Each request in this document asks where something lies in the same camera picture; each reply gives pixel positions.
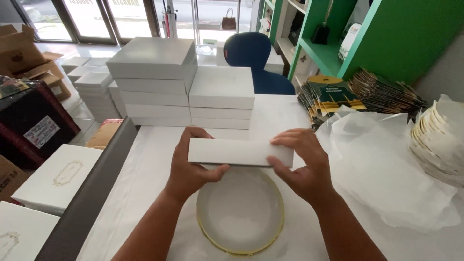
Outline person's right hand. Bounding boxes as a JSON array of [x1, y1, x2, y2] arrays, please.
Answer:
[[266, 128, 336, 208]]

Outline person's left hand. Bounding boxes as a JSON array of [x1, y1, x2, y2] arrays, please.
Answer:
[[165, 126, 231, 204]]

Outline white cardboard box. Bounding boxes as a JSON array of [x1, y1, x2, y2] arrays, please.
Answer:
[[187, 137, 294, 168]]

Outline white tissue paper sheet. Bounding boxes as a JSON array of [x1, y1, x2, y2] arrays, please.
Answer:
[[315, 105, 462, 233]]

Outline round white gold-rimmed board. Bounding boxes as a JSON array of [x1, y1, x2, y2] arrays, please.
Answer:
[[196, 166, 285, 256]]

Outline pile of green gold paper bags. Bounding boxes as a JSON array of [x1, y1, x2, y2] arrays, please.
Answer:
[[297, 68, 429, 130]]

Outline flat brown cardboard sheets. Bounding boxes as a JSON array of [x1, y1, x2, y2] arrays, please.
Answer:
[[85, 118, 124, 150]]

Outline stack of plain white boxes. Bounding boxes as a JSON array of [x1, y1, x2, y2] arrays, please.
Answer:
[[105, 36, 256, 130]]

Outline white boxes heap on floor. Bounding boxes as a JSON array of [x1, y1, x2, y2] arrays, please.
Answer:
[[61, 56, 122, 123]]

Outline stack of round gold-rimmed boards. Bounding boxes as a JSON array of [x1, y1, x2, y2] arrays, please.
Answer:
[[409, 94, 464, 188]]

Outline white box with gold emblem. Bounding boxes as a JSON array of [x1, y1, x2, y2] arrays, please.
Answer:
[[11, 144, 104, 217], [0, 201, 61, 261]]

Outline blue chair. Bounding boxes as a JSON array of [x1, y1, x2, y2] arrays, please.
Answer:
[[223, 31, 296, 96]]

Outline green shelf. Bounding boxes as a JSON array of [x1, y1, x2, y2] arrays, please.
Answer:
[[257, 0, 464, 86]]

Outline umbrella stand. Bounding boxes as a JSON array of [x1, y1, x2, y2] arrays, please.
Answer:
[[161, 0, 179, 39]]

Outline glass display rack with handbag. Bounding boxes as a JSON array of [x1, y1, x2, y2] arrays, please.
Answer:
[[191, 0, 242, 48]]

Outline dark red box with label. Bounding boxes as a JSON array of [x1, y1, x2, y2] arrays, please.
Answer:
[[0, 75, 82, 171]]

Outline brown cardboard carton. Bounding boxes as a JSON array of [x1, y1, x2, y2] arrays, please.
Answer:
[[0, 155, 30, 202]]

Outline open brown cardboard cartons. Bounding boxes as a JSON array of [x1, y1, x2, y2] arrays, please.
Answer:
[[0, 23, 72, 103]]

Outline glass door with dark frame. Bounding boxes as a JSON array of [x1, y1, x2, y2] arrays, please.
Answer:
[[10, 0, 162, 45]]

